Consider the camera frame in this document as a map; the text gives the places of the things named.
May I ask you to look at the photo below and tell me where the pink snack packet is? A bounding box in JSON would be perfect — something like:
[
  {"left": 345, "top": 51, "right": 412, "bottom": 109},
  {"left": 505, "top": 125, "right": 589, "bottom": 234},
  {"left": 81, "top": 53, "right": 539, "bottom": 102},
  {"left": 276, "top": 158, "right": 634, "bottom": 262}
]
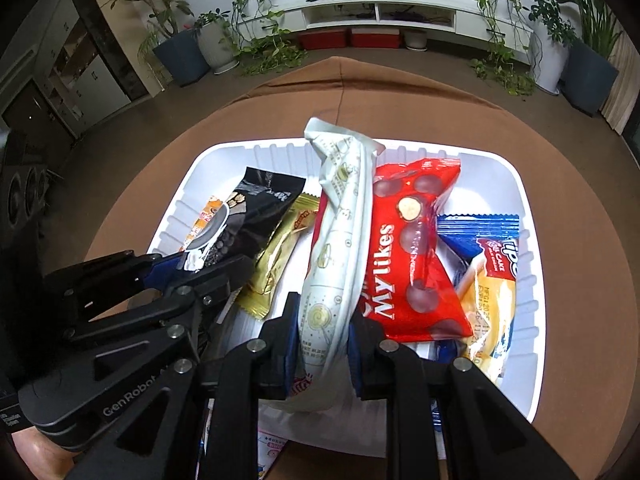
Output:
[{"left": 257, "top": 430, "right": 292, "bottom": 480}]

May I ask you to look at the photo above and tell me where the tall white plant pot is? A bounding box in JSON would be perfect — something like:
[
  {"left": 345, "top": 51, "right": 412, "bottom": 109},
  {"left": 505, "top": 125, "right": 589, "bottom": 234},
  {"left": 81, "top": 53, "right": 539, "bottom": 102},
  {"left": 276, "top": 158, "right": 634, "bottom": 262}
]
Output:
[{"left": 530, "top": 35, "right": 566, "bottom": 95}]

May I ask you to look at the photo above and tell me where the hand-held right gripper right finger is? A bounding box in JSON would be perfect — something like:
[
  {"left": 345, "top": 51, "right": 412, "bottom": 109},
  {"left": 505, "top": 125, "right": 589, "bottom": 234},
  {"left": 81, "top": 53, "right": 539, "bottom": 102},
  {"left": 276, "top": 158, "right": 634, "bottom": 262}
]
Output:
[{"left": 350, "top": 317, "right": 576, "bottom": 480}]

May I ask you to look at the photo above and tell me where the white television console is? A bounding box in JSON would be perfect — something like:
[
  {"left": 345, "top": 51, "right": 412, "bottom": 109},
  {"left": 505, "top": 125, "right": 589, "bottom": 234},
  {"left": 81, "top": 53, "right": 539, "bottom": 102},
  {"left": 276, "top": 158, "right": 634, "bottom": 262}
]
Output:
[{"left": 235, "top": 0, "right": 533, "bottom": 66}]

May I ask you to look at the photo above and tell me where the beige curtain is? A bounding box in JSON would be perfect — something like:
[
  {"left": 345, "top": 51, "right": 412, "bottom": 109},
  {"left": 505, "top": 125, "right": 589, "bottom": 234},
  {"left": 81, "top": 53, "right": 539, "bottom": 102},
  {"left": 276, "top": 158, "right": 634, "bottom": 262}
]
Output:
[{"left": 600, "top": 35, "right": 640, "bottom": 134}]

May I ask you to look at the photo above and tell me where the grey white plant pot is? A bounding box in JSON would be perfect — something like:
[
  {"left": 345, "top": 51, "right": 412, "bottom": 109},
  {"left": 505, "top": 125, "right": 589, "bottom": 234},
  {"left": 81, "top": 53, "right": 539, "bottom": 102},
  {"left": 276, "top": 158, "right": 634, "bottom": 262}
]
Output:
[{"left": 199, "top": 22, "right": 241, "bottom": 75}]

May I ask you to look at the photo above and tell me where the small leafy plant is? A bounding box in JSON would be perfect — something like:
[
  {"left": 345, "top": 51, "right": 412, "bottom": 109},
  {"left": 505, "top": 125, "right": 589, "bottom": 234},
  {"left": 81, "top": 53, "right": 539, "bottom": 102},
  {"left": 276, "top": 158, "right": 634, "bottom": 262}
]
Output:
[{"left": 192, "top": 8, "right": 232, "bottom": 32}]

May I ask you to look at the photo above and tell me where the white wall cabinet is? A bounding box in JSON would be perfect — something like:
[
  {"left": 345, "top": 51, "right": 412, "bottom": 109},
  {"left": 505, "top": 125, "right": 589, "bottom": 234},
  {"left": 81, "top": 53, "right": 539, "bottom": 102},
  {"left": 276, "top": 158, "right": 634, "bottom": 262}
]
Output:
[{"left": 0, "top": 0, "right": 151, "bottom": 161}]

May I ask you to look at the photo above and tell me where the large broad leaf plant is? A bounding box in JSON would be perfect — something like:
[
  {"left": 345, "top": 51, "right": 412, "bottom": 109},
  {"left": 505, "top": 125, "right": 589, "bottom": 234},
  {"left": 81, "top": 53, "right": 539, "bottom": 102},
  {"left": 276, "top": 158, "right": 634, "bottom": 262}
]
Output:
[{"left": 547, "top": 0, "right": 626, "bottom": 59}]

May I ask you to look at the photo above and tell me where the red chocolate ball packet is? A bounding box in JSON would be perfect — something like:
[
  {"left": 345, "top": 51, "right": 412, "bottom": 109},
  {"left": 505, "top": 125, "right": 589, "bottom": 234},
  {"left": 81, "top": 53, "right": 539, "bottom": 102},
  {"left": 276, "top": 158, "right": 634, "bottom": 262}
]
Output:
[{"left": 357, "top": 157, "right": 473, "bottom": 343}]

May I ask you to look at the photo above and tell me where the bushy schefflera plant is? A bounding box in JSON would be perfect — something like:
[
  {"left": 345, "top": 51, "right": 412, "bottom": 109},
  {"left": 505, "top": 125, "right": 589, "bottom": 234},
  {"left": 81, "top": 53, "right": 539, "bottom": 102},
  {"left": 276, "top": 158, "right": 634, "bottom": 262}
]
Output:
[{"left": 527, "top": 0, "right": 576, "bottom": 47}]

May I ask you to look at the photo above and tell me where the blue yellow cake packet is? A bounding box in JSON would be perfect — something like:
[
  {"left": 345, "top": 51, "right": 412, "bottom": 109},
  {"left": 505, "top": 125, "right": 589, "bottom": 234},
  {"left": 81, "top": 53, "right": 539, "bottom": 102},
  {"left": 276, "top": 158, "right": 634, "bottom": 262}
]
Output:
[{"left": 435, "top": 212, "right": 521, "bottom": 386}]

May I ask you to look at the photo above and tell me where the black snack packet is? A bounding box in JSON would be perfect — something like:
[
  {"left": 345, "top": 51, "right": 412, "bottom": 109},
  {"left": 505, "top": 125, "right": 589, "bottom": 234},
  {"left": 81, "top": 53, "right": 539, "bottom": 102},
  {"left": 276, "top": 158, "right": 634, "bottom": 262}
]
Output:
[{"left": 177, "top": 166, "right": 307, "bottom": 273}]

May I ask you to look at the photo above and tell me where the person's left hand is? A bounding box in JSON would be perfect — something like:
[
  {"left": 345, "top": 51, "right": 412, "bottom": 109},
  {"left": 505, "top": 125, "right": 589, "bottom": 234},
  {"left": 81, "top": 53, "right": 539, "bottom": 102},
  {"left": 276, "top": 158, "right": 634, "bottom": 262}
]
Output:
[{"left": 10, "top": 430, "right": 76, "bottom": 480}]

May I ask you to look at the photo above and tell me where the black speaker cabinet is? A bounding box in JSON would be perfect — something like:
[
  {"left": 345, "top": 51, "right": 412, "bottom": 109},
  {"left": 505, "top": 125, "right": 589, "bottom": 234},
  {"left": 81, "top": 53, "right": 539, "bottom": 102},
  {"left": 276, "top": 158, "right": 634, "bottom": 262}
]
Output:
[{"left": 0, "top": 130, "right": 51, "bottom": 241}]

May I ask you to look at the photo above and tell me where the long white snack packet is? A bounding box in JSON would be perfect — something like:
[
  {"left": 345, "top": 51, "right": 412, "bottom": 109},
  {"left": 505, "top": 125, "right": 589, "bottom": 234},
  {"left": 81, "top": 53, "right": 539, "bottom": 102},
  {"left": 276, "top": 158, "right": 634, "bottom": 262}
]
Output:
[{"left": 287, "top": 117, "right": 386, "bottom": 413}]

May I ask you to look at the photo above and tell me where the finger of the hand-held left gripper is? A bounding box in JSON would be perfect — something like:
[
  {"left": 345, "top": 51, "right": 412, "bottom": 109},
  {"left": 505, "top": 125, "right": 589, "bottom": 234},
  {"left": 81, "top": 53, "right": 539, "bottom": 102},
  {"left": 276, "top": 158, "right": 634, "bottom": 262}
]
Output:
[
  {"left": 42, "top": 249, "right": 201, "bottom": 322},
  {"left": 62, "top": 255, "right": 257, "bottom": 344}
]

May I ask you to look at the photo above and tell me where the white plastic tray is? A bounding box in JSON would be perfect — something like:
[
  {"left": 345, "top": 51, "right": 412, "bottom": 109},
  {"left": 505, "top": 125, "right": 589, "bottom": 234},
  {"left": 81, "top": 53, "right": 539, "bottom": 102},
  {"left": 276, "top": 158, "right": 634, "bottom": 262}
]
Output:
[{"left": 147, "top": 138, "right": 546, "bottom": 423}]

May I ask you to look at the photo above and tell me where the red storage box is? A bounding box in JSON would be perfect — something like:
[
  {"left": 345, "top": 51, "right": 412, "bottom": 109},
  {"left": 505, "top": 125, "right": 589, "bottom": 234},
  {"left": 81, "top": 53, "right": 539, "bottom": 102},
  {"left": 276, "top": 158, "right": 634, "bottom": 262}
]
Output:
[
  {"left": 350, "top": 27, "right": 401, "bottom": 49},
  {"left": 299, "top": 29, "right": 349, "bottom": 51}
]

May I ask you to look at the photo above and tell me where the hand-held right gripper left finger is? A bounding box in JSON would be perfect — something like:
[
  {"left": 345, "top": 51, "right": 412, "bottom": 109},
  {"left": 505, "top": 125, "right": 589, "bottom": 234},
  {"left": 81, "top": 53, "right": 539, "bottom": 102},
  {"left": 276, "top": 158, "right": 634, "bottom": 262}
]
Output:
[{"left": 65, "top": 291, "right": 303, "bottom": 480}]

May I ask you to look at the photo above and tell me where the trailing pothos plant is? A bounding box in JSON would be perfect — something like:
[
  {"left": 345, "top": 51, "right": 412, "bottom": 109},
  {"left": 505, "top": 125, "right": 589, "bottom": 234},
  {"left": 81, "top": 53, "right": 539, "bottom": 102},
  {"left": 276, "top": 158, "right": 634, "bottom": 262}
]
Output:
[
  {"left": 470, "top": 0, "right": 538, "bottom": 97},
  {"left": 230, "top": 0, "right": 308, "bottom": 78}
]

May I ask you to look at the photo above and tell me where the gold snack packet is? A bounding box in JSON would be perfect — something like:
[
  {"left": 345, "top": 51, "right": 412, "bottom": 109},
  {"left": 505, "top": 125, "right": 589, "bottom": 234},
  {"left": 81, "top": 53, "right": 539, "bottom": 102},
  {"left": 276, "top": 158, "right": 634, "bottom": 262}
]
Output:
[{"left": 236, "top": 192, "right": 321, "bottom": 321}]

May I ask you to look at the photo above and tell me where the orange cartoon snack packet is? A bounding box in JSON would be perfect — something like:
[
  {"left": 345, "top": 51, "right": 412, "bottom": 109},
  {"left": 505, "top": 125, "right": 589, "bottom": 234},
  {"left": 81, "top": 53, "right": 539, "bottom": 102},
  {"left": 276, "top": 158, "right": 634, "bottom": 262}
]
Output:
[{"left": 180, "top": 195, "right": 236, "bottom": 253}]

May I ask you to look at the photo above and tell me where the dark blue plant pot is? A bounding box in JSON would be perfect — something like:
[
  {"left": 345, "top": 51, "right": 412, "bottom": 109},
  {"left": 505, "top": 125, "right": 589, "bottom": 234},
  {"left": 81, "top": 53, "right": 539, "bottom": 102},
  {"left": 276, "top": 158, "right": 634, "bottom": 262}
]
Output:
[
  {"left": 559, "top": 40, "right": 621, "bottom": 117},
  {"left": 152, "top": 30, "right": 211, "bottom": 87}
]

